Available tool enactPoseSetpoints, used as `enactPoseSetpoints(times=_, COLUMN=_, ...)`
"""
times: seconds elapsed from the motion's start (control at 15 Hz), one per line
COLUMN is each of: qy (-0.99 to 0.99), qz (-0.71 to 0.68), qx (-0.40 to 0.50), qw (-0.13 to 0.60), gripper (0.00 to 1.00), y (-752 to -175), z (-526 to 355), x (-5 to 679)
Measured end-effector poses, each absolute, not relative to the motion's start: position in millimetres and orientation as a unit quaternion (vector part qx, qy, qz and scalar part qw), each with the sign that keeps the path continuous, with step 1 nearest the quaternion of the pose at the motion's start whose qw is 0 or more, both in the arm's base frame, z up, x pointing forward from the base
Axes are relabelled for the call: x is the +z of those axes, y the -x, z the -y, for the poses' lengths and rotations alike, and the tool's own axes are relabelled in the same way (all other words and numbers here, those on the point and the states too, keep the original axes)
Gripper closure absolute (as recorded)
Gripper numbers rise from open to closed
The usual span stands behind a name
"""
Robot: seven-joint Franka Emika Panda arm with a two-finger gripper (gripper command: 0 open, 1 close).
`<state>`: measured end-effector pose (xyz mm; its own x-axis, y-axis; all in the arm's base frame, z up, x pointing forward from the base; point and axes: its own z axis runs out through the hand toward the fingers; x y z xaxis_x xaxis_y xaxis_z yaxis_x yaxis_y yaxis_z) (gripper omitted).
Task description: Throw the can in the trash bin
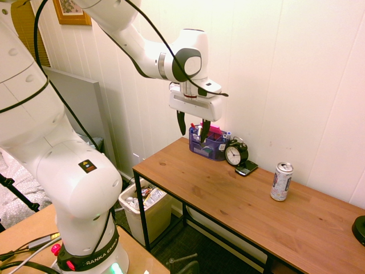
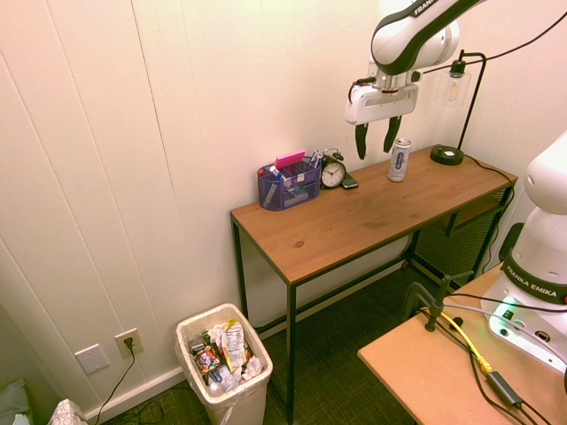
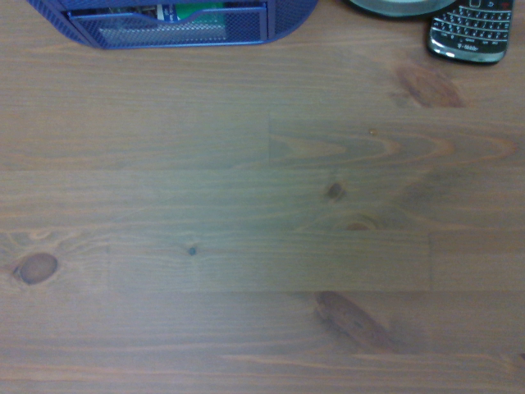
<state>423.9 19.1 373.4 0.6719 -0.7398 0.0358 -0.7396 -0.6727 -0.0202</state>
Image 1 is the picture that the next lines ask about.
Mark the white patterned bed cover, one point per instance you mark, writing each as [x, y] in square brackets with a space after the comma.
[20, 188]

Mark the black tripod leg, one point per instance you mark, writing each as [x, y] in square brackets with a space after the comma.
[17, 192]

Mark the wooden table with black frame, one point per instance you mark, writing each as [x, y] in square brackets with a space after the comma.
[251, 205]

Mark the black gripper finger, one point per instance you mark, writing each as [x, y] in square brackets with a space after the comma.
[181, 122]
[204, 132]

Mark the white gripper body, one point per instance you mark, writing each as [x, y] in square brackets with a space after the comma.
[196, 106]

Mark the white printed drink can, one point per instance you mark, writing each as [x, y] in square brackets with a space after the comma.
[281, 181]

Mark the black twin-bell alarm clock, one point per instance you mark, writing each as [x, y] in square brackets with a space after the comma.
[236, 152]

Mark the purple translucent desk organizer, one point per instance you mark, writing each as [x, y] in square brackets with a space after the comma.
[206, 145]

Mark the black mobile phone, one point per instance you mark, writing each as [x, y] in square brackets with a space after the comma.
[246, 167]

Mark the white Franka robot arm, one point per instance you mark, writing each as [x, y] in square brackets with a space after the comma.
[71, 177]

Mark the black round lamp base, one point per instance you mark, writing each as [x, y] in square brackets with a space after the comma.
[359, 229]

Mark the wooden framed picture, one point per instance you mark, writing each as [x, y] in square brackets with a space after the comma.
[71, 12]

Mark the white plastic trash bin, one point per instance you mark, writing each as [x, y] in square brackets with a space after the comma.
[148, 211]

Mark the pink sticky note pad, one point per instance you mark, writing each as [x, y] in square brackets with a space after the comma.
[215, 130]

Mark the grey headboard panel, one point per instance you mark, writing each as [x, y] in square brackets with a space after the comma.
[82, 105]

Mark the wooden window blind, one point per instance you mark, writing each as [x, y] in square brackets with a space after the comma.
[30, 31]

